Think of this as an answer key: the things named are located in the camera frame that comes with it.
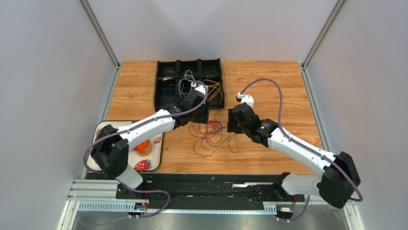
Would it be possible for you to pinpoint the yellow cable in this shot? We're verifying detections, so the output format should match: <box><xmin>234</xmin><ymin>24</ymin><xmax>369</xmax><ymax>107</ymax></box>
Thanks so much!
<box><xmin>203</xmin><ymin>79</ymin><xmax>224</xmax><ymax>104</ymax></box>

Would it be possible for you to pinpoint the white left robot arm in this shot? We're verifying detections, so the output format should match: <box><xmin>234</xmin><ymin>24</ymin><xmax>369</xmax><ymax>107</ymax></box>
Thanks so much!
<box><xmin>85</xmin><ymin>85</ymin><xmax>210</xmax><ymax>189</ymax></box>

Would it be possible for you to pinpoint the orange cup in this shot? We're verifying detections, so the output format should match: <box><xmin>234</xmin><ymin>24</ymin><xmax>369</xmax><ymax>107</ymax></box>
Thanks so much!
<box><xmin>133</xmin><ymin>139</ymin><xmax>153</xmax><ymax>157</ymax></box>

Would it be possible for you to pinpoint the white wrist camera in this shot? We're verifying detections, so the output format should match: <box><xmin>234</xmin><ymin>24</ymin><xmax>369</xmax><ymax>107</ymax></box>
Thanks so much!
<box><xmin>190</xmin><ymin>82</ymin><xmax>207</xmax><ymax>96</ymax></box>
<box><xmin>236</xmin><ymin>92</ymin><xmax>254</xmax><ymax>108</ymax></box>

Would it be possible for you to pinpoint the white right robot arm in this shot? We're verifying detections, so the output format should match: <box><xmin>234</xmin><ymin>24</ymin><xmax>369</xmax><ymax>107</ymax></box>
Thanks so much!
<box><xmin>227</xmin><ymin>103</ymin><xmax>361</xmax><ymax>208</ymax></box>

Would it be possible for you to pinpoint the red cable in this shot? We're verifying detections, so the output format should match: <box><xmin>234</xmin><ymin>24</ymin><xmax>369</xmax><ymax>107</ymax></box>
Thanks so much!
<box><xmin>188</xmin><ymin>108</ymin><xmax>238</xmax><ymax>158</ymax></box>

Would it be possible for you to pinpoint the aluminium frame rail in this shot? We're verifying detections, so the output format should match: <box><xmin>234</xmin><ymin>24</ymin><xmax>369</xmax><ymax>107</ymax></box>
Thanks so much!
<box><xmin>79</xmin><ymin>0</ymin><xmax>121</xmax><ymax>69</ymax></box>

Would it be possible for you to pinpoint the strawberry print tray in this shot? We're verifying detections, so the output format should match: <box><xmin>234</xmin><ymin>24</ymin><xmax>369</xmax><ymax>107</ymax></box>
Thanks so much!
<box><xmin>93</xmin><ymin>121</ymin><xmax>164</xmax><ymax>172</ymax></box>

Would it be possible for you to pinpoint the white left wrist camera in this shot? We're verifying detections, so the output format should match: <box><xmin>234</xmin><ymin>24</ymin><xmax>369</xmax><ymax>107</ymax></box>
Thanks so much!
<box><xmin>190</xmin><ymin>82</ymin><xmax>207</xmax><ymax>96</ymax></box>

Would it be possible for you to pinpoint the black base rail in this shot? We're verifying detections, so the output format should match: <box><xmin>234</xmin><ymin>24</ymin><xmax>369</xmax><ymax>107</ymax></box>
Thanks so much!
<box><xmin>116</xmin><ymin>172</ymin><xmax>306</xmax><ymax>210</ymax></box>

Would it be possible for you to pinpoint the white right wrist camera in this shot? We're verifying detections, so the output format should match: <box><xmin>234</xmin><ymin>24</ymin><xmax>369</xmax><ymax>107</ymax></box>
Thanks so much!
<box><xmin>236</xmin><ymin>92</ymin><xmax>254</xmax><ymax>108</ymax></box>

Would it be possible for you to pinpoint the black compartment organizer box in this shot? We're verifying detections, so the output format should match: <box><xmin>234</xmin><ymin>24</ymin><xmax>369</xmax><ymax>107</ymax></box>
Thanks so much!
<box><xmin>154</xmin><ymin>58</ymin><xmax>225</xmax><ymax>111</ymax></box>

